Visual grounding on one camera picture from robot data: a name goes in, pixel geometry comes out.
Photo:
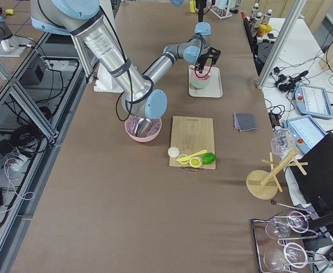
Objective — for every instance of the cream serving tray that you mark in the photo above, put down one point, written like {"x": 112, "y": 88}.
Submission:
{"x": 213, "y": 89}

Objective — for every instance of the metal glass rack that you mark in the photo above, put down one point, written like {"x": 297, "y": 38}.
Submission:
{"x": 279, "y": 245}

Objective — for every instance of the stacked green bowls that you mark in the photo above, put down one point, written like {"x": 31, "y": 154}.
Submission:
{"x": 200, "y": 83}

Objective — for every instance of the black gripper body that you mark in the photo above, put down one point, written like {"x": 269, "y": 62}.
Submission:
{"x": 201, "y": 64}

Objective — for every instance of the large pink bowl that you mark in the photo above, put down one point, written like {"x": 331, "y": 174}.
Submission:
{"x": 146, "y": 139}

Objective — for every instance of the small pink bowl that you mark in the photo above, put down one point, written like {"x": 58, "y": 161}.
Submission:
{"x": 207, "y": 73}

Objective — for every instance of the blue teach pendant tablet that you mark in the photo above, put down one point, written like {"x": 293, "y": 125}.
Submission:
{"x": 313, "y": 100}

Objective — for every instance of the black monitor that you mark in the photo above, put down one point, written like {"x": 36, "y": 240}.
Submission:
{"x": 317, "y": 185}

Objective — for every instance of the grey folded cloth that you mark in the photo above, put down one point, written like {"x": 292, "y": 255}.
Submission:
{"x": 244, "y": 121}

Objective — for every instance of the metal ice scoop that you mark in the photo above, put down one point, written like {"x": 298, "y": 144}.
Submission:
{"x": 141, "y": 127}

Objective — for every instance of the wine glass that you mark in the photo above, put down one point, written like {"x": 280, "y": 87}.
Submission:
{"x": 288, "y": 259}
{"x": 281, "y": 227}

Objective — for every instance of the wooden mug tree stand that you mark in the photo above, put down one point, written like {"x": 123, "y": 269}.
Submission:
{"x": 265, "y": 185}

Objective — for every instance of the yellow plastic knife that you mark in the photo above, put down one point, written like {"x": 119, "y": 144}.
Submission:
{"x": 188, "y": 157}

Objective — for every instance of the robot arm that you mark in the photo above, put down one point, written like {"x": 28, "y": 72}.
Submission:
{"x": 196, "y": 7}
{"x": 84, "y": 21}

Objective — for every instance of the clear ice cubes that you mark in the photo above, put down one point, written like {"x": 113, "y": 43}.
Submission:
{"x": 156, "y": 125}

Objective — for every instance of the green lime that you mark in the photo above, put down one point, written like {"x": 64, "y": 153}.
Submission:
{"x": 209, "y": 158}

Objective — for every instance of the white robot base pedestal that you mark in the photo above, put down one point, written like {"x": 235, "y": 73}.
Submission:
{"x": 105, "y": 82}

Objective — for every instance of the clear plastic bottle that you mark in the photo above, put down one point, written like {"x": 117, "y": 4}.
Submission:
{"x": 282, "y": 142}

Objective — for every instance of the aluminium frame post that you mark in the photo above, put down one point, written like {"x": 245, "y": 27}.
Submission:
{"x": 283, "y": 35}

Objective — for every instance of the white ceramic spoon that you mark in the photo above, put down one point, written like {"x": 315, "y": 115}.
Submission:
{"x": 199, "y": 75}

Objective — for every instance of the wooden cutting board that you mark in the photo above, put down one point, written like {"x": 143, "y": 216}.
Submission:
{"x": 192, "y": 134}

